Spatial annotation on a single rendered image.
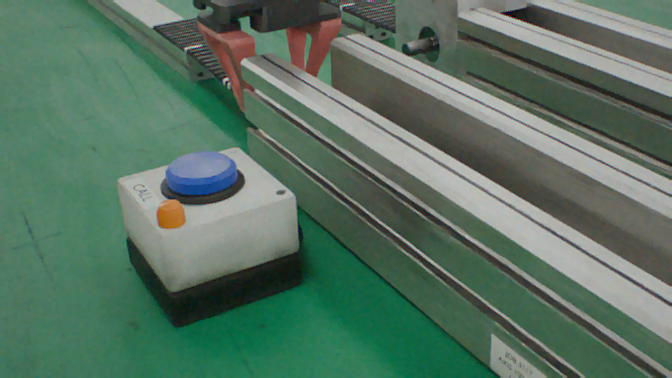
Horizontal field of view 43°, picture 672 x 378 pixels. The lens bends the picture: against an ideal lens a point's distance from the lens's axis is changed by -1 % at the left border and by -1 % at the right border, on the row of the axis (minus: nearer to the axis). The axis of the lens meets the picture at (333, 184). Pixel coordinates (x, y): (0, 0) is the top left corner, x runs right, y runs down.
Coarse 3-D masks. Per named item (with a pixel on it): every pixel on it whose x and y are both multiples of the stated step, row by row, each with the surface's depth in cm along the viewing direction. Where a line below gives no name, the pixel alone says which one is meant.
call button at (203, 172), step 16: (176, 160) 48; (192, 160) 48; (208, 160) 48; (224, 160) 48; (176, 176) 47; (192, 176) 47; (208, 176) 47; (224, 176) 47; (192, 192) 46; (208, 192) 47
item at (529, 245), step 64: (256, 64) 59; (384, 64) 58; (320, 128) 52; (384, 128) 48; (448, 128) 53; (512, 128) 48; (320, 192) 54; (384, 192) 47; (448, 192) 42; (512, 192) 49; (576, 192) 44; (640, 192) 40; (384, 256) 49; (448, 256) 43; (512, 256) 38; (576, 256) 36; (640, 256) 41; (448, 320) 44; (512, 320) 39; (576, 320) 36; (640, 320) 32
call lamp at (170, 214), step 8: (168, 200) 45; (160, 208) 44; (168, 208) 44; (176, 208) 44; (160, 216) 44; (168, 216) 44; (176, 216) 44; (184, 216) 45; (160, 224) 44; (168, 224) 44; (176, 224) 44
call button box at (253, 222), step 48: (144, 192) 48; (240, 192) 48; (288, 192) 47; (144, 240) 47; (192, 240) 45; (240, 240) 46; (288, 240) 48; (192, 288) 46; (240, 288) 48; (288, 288) 49
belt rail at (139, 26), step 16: (96, 0) 105; (112, 0) 98; (128, 0) 97; (144, 0) 97; (112, 16) 100; (128, 16) 94; (144, 16) 91; (160, 16) 91; (176, 16) 90; (128, 32) 95; (144, 32) 90; (160, 48) 87; (176, 48) 82; (176, 64) 83; (192, 64) 81; (192, 80) 81
